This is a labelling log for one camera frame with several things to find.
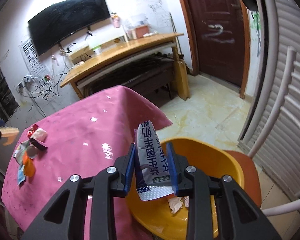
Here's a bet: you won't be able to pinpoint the red snack wrapper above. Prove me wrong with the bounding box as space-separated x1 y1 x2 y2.
27 124 38 139

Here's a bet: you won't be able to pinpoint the cream brush with orange base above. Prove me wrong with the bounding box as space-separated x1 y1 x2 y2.
0 127 19 146

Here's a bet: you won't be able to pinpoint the grey printed sachet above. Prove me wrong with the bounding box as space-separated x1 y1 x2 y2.
135 121 173 202

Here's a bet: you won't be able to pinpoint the tangled wall cables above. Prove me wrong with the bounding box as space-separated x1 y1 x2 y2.
20 42 91 118

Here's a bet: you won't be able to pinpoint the white power strip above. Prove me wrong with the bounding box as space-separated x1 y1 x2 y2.
16 75 34 93

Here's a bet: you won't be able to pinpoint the yellow plastic basin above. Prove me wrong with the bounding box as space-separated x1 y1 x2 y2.
126 138 244 239

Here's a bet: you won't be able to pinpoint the dark brown door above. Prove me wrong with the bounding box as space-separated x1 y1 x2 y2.
180 0 250 98

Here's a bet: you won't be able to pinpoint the light blue wrapper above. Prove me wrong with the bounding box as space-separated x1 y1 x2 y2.
17 164 26 186

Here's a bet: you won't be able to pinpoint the white paper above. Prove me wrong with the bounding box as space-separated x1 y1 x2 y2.
168 196 189 214

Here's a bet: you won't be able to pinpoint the orange chair seat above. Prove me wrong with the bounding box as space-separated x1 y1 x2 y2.
226 150 262 207

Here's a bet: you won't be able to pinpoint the wooden desk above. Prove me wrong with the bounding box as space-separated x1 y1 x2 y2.
60 33 190 100

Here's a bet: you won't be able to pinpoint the dark wall niche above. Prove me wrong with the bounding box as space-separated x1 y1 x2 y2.
0 68 19 122

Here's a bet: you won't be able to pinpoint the dark brown round lid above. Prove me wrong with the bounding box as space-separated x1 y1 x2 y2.
29 138 48 152

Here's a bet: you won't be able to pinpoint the white tissue ball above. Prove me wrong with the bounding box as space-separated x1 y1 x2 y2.
30 128 48 142

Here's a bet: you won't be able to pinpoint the black wall television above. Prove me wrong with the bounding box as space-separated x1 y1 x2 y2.
28 0 110 56

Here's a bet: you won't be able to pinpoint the green grey snack packet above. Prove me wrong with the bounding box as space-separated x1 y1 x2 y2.
12 140 30 165

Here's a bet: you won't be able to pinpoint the pink star tablecloth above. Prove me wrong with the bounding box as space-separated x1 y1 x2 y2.
2 86 171 237

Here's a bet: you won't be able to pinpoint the grey louvered shutter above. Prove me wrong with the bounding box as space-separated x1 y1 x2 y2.
239 0 300 216

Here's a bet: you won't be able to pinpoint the white green jar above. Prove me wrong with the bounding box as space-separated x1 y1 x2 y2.
93 46 102 55

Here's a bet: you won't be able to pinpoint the pink box on desk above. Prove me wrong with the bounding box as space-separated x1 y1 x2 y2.
132 25 149 40

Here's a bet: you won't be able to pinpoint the eye chart poster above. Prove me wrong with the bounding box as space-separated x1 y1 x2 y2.
19 38 51 85

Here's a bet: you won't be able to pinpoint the orange plastic cup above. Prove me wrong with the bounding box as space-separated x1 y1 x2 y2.
22 153 36 177

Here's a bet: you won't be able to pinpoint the grey round lid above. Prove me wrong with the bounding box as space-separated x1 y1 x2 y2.
26 145 39 159

